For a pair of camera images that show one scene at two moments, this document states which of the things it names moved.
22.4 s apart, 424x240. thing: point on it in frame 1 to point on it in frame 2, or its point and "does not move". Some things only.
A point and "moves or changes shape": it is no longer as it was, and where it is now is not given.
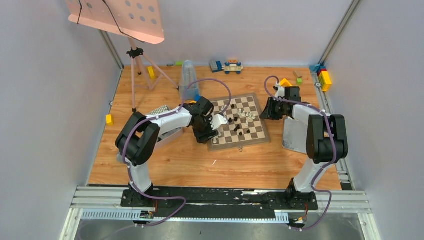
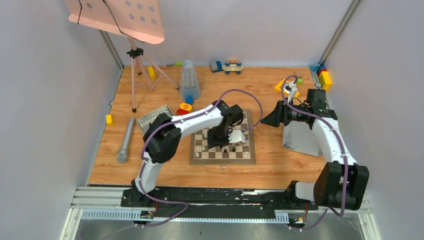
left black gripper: (205, 133) to (216, 142)
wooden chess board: (246, 126) moves or changes shape
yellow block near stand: (151, 72) does not move
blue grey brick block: (216, 66) does not move
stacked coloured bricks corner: (323, 75) does not move
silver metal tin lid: (294, 135) does not move
